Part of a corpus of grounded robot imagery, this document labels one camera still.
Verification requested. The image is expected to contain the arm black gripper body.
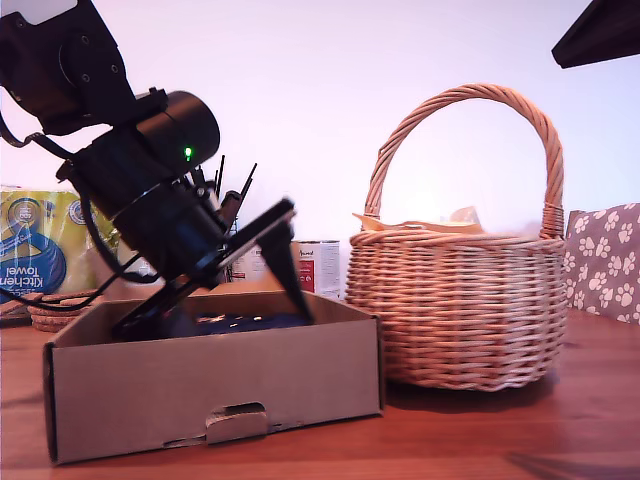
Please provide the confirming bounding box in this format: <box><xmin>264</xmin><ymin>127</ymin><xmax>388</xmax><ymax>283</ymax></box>
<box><xmin>108</xmin><ymin>182</ymin><xmax>297</xmax><ymax>339</ymax></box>

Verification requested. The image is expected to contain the blue Terry's mini eggs bag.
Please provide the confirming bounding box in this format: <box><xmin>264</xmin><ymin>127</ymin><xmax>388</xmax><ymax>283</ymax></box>
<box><xmin>192</xmin><ymin>312</ymin><xmax>314</xmax><ymax>337</ymax></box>

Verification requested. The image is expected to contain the brown cardboard box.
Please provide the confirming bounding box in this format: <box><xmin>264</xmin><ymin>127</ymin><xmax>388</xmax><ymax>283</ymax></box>
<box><xmin>42</xmin><ymin>279</ymin><xmax>386</xmax><ymax>466</ymax></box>

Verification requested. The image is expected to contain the woven wicker basket with handle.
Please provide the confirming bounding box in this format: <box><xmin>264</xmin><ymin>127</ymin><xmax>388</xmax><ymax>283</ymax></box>
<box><xmin>344</xmin><ymin>83</ymin><xmax>570</xmax><ymax>392</ymax></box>

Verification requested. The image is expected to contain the tin can red label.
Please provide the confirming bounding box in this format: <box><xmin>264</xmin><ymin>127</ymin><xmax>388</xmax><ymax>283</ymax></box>
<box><xmin>292</xmin><ymin>239</ymin><xmax>341</xmax><ymax>301</ymax></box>

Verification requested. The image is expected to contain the tin can white label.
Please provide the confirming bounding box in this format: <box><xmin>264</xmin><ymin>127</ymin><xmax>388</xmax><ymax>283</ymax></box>
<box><xmin>229</xmin><ymin>243</ymin><xmax>274</xmax><ymax>289</ymax></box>

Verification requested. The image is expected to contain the round cork coaster stack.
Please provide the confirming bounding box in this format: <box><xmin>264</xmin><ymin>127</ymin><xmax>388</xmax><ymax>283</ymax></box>
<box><xmin>27</xmin><ymin>290</ymin><xmax>104</xmax><ymax>332</ymax></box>

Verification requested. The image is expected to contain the yellow blue kitchen towel pack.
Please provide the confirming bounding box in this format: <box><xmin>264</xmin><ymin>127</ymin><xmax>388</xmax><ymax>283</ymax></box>
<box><xmin>0</xmin><ymin>187</ymin><xmax>121</xmax><ymax>306</ymax></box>

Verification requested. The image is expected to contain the square cork mat pile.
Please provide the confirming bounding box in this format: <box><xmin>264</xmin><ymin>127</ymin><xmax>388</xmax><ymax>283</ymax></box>
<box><xmin>0</xmin><ymin>299</ymin><xmax>29</xmax><ymax>329</ymax></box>

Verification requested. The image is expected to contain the grey paw print cushion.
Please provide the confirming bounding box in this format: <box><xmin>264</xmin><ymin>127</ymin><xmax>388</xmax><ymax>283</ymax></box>
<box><xmin>564</xmin><ymin>202</ymin><xmax>640</xmax><ymax>326</ymax></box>

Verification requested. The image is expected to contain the dark brown utensil handle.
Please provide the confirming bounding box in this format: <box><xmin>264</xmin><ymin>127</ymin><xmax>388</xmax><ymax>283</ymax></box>
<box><xmin>222</xmin><ymin>190</ymin><xmax>244</xmax><ymax>224</ymax></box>

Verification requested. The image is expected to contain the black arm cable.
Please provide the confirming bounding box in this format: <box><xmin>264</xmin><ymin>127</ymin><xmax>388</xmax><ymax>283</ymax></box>
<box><xmin>82</xmin><ymin>197</ymin><xmax>166</xmax><ymax>286</ymax></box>
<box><xmin>19</xmin><ymin>249</ymin><xmax>151</xmax><ymax>309</ymax></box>
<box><xmin>0</xmin><ymin>107</ymin><xmax>81</xmax><ymax>161</ymax></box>

